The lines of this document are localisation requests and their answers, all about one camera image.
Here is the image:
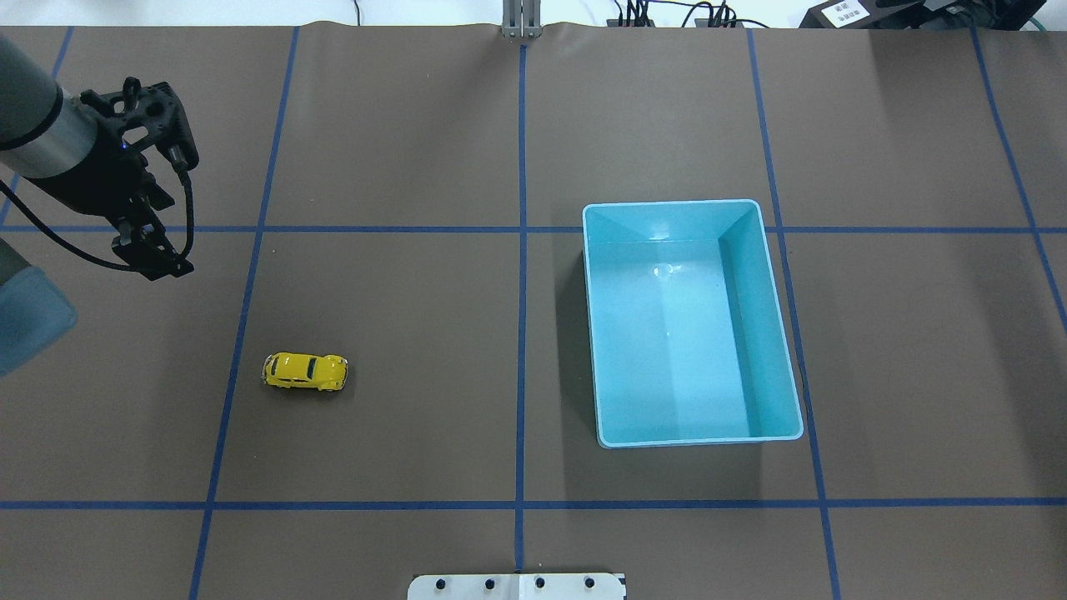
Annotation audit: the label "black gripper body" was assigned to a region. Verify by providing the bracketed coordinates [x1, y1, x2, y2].
[43, 77, 200, 216]

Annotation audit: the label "yellow beetle toy car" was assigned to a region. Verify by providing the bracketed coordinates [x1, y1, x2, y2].
[262, 351, 349, 393]

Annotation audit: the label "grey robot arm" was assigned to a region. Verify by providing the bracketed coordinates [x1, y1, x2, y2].
[1, 38, 200, 281]

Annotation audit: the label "black power strip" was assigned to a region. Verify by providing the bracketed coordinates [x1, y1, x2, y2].
[602, 12, 712, 29]

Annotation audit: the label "light blue plastic bin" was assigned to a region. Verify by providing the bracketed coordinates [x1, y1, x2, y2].
[582, 200, 805, 449]

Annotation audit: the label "black device with label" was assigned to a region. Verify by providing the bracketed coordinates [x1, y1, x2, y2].
[798, 1, 881, 30]

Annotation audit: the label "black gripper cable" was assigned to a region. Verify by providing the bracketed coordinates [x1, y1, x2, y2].
[0, 167, 196, 273]

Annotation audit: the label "aluminium frame post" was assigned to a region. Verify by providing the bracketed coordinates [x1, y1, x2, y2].
[500, 0, 544, 40]

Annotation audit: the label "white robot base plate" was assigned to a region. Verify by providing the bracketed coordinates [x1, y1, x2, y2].
[407, 572, 628, 599]

